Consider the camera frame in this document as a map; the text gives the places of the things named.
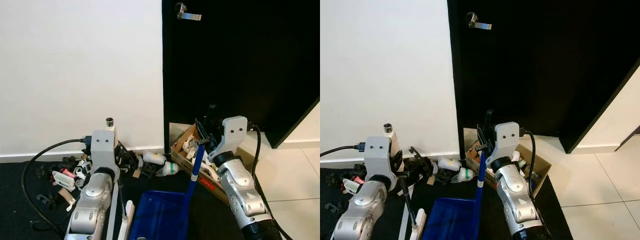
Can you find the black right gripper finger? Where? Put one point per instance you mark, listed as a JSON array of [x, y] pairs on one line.
[[201, 131], [481, 137], [212, 114], [489, 119]]

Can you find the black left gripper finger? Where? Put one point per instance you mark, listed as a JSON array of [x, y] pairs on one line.
[[416, 152], [133, 159]]

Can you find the white and black broom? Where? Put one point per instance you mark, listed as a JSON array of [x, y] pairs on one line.
[[389, 131]]

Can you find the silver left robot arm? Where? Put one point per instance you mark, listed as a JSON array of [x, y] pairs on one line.
[[92, 205], [367, 210]]

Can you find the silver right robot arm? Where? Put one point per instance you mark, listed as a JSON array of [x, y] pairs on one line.
[[240, 190], [517, 200]]

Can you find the brown cardboard piece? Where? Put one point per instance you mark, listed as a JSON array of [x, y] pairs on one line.
[[66, 197], [136, 173], [430, 180]]

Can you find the white bottle yellow label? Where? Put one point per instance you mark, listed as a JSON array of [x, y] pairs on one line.
[[447, 163], [152, 158]]

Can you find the white bottle green label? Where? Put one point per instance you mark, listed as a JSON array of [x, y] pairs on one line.
[[169, 168], [465, 174]]

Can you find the brown cardboard box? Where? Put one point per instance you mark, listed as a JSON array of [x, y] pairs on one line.
[[202, 181], [544, 172]]

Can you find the white flat packet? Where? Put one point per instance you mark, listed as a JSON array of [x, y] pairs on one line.
[[352, 185], [62, 178]]

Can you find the black door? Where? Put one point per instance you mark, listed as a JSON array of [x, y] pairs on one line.
[[540, 65], [240, 65]]

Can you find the white strip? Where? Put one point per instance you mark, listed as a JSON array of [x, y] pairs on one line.
[[112, 215], [404, 220]]

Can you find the black plastic clip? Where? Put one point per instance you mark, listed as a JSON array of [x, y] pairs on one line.
[[47, 201], [332, 207]]

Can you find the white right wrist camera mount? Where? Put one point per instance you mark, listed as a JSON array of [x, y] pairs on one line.
[[506, 137], [234, 132]]

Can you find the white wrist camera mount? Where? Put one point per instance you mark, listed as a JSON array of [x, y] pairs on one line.
[[103, 150], [506, 137], [234, 132], [378, 155]]

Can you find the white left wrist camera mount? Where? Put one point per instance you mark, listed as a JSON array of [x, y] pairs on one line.
[[378, 155], [103, 150]]

